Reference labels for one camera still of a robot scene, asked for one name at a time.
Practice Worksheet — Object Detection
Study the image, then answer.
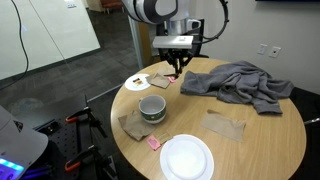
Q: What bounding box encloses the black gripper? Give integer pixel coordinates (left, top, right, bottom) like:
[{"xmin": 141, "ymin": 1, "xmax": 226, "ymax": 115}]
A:
[{"xmin": 159, "ymin": 48, "xmax": 194, "ymax": 79}]

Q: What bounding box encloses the white mug green band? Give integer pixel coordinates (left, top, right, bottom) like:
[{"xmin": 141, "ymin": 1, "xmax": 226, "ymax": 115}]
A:
[{"xmin": 138, "ymin": 94, "xmax": 167, "ymax": 125}]

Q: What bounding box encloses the black robot base board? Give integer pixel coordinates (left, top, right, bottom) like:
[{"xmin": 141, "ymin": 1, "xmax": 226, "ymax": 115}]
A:
[{"xmin": 13, "ymin": 94, "xmax": 111, "ymax": 180}]

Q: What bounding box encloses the brown paper napkin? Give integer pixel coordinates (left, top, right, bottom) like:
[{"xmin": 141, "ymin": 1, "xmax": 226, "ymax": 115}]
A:
[
  {"xmin": 156, "ymin": 65, "xmax": 178, "ymax": 77},
  {"xmin": 145, "ymin": 72, "xmax": 171, "ymax": 90},
  {"xmin": 200, "ymin": 108, "xmax": 247, "ymax": 143},
  {"xmin": 117, "ymin": 110, "xmax": 157, "ymax": 142}
]

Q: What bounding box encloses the black mesh office chair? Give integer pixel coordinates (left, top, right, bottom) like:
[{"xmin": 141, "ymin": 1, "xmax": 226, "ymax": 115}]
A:
[{"xmin": 156, "ymin": 19, "xmax": 210, "ymax": 62}]

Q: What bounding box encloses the small white plate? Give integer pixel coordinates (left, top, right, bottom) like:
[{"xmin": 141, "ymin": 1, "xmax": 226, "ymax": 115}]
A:
[{"xmin": 124, "ymin": 73, "xmax": 152, "ymax": 92}]

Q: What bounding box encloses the gray hoodie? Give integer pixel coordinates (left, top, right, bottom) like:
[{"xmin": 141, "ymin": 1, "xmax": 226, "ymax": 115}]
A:
[{"xmin": 180, "ymin": 60, "xmax": 295, "ymax": 116}]

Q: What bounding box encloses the red lobby bench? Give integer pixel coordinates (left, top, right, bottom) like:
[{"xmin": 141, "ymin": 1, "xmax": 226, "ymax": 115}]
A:
[{"xmin": 99, "ymin": 0, "xmax": 125, "ymax": 14}]

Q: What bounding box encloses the large white plate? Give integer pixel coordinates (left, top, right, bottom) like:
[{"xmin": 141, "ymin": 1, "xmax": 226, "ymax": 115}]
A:
[{"xmin": 159, "ymin": 133, "xmax": 215, "ymax": 180}]

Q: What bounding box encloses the white sign on glass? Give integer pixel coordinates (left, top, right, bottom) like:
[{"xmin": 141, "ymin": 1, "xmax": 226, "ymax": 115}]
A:
[{"xmin": 63, "ymin": 0, "xmax": 78, "ymax": 9}]

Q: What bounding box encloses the wrist camera mount box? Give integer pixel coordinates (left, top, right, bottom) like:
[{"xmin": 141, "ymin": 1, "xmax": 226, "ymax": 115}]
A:
[{"xmin": 152, "ymin": 35, "xmax": 195, "ymax": 50}]

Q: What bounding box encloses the metal glass partition post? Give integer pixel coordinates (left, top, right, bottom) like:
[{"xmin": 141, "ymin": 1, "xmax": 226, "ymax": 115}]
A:
[{"xmin": 128, "ymin": 14, "xmax": 145, "ymax": 70}]

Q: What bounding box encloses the white rectangular wall plate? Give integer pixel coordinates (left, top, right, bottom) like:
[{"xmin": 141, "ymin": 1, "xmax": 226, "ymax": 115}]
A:
[{"xmin": 256, "ymin": 43, "xmax": 268, "ymax": 56}]

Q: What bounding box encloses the white wall plate with socket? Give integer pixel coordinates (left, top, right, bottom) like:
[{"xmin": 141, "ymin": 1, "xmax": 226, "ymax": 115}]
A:
[{"xmin": 268, "ymin": 45, "xmax": 282, "ymax": 59}]

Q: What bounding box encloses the black clamp orange handle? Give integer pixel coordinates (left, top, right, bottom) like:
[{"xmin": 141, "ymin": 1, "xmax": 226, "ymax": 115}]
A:
[
  {"xmin": 65, "ymin": 105, "xmax": 108, "ymax": 138},
  {"xmin": 64, "ymin": 143, "xmax": 118, "ymax": 180}
]

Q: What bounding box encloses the frosted glass wall panel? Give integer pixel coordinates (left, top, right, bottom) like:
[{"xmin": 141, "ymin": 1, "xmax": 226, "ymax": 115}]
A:
[{"xmin": 0, "ymin": 0, "xmax": 102, "ymax": 81}]

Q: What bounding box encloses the black hanging cable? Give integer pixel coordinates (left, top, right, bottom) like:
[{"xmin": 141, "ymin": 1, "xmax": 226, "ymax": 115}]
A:
[{"xmin": 0, "ymin": 0, "xmax": 30, "ymax": 90}]

